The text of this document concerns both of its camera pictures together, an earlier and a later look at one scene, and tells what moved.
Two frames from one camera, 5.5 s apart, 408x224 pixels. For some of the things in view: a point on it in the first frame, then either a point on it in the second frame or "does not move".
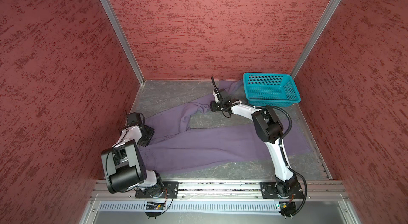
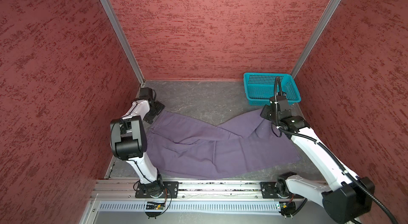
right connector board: (287, 208) does not move
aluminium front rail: (310, 190) does not move
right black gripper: (213, 106) to (264, 112)
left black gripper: (151, 131) to (160, 106)
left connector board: (151, 205) does not move
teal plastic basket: (271, 89) does not move
